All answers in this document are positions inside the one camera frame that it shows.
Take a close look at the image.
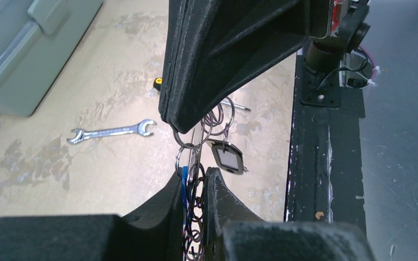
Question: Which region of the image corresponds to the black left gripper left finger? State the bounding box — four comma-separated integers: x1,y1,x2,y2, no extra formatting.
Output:
0,174,183,260

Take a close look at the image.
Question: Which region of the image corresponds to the green plastic toolbox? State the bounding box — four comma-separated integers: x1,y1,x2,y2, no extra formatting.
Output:
0,0,103,117

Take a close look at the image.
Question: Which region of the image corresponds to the black oval key tag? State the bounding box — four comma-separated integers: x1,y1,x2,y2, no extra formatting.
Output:
206,139,248,175

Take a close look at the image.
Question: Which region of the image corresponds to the orange black screwdriver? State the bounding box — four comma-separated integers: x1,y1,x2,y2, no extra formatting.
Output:
153,77,252,113

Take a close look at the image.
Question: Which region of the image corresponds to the silver open-end wrench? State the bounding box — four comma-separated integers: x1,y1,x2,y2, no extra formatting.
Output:
66,119,157,145

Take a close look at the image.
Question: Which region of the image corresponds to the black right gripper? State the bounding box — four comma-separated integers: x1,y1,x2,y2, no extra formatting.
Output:
167,0,338,134

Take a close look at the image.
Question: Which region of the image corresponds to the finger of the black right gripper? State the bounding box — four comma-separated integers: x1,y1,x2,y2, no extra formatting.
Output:
158,0,189,124

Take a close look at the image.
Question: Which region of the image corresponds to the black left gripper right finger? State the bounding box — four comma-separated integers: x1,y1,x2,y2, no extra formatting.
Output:
204,167,375,260

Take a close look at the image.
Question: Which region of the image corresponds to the key with blue tag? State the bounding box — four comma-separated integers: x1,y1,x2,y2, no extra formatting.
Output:
181,166,188,233

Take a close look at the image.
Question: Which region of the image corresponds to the grey key holder plate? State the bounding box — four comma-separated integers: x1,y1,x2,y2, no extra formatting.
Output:
173,96,237,261

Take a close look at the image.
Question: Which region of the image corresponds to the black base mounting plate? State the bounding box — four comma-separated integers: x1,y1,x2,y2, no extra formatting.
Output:
284,55,366,231

